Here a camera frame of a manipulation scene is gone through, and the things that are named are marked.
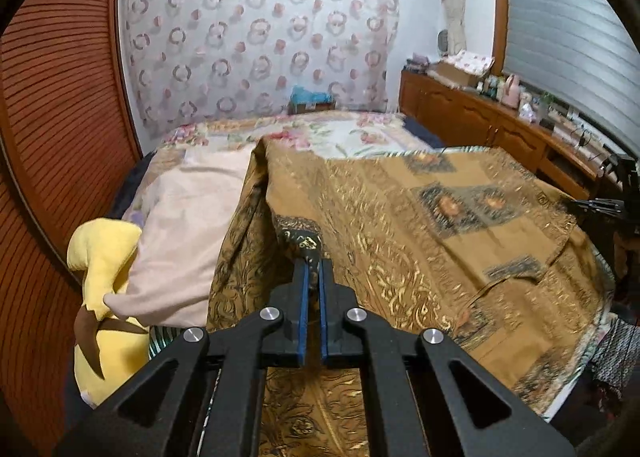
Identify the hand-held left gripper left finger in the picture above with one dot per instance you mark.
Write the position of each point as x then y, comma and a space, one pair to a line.
302, 297

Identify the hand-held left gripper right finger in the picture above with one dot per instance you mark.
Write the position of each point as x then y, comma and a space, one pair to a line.
324, 297

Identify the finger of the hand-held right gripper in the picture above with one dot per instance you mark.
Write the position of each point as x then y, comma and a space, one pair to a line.
595, 205

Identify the brown patterned shirt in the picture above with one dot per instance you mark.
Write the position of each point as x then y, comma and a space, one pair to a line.
400, 237

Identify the tissue box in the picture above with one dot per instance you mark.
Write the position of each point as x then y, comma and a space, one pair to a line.
527, 113

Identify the beige pillow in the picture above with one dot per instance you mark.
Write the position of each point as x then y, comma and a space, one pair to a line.
185, 237

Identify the pink thermos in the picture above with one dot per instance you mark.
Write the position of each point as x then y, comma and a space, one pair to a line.
511, 91

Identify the leaf-print bedsheet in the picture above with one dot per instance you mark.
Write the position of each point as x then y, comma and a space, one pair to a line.
159, 339

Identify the dark patterned cloth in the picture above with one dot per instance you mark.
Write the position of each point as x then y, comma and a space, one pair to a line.
615, 357

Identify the group of small bottles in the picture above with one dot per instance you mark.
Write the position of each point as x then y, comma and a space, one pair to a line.
491, 87

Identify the wooden cabinet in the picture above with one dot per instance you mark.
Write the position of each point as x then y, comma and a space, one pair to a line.
465, 112

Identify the grey window blind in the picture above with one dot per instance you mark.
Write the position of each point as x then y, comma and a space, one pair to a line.
565, 37

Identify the floral bed sheet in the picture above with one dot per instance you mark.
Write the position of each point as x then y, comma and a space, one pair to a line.
425, 132

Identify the floral cloth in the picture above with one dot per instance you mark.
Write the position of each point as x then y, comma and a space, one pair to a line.
472, 61

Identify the cardboard box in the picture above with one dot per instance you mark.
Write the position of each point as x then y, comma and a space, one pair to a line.
452, 76

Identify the yellow plush toy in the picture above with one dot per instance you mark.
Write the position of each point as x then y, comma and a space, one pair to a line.
107, 262

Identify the teal bag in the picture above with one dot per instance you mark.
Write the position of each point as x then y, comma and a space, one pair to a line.
310, 95

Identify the small desk fan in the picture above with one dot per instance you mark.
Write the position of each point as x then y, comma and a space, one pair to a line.
443, 43

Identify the purple pouch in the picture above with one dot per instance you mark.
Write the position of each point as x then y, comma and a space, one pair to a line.
417, 62

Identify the white corner curtain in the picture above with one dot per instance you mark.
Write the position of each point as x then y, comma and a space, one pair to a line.
454, 7

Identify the wooden window frame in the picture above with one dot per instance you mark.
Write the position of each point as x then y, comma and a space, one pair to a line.
499, 12

